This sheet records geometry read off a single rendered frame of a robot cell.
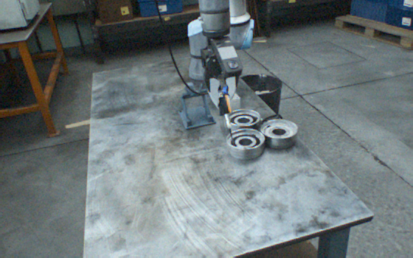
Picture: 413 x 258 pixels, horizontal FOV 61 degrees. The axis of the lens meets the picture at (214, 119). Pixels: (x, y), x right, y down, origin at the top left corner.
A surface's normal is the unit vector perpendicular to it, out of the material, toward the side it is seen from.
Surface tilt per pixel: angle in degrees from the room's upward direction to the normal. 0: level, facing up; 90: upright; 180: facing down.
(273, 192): 0
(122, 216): 0
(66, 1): 90
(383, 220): 0
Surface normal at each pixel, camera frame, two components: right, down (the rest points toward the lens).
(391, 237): -0.07, -0.87
